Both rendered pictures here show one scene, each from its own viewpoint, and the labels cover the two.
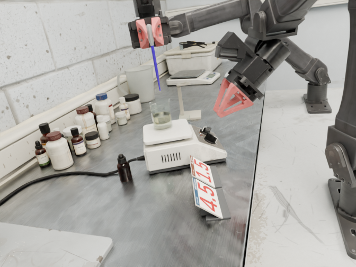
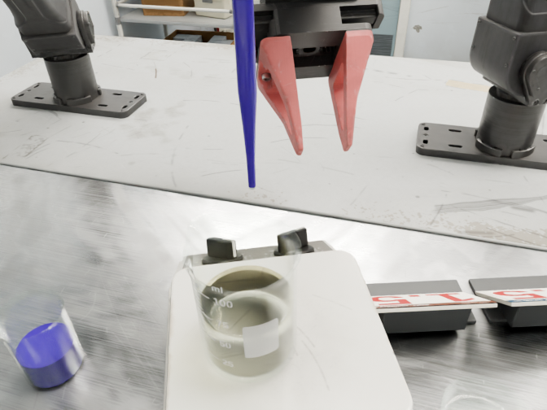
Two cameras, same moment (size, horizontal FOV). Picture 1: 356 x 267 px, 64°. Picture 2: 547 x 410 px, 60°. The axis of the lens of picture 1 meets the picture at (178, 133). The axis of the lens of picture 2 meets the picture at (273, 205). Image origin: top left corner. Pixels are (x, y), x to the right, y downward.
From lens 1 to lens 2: 0.71 m
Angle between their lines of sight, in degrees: 79
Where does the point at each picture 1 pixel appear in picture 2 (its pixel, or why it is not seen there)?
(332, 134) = (527, 45)
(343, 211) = (521, 150)
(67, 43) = not seen: outside the picture
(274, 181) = (420, 204)
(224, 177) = (408, 273)
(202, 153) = not seen: hidden behind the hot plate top
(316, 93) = (86, 76)
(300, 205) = (493, 190)
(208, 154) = not seen: hidden behind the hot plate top
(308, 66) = (68, 11)
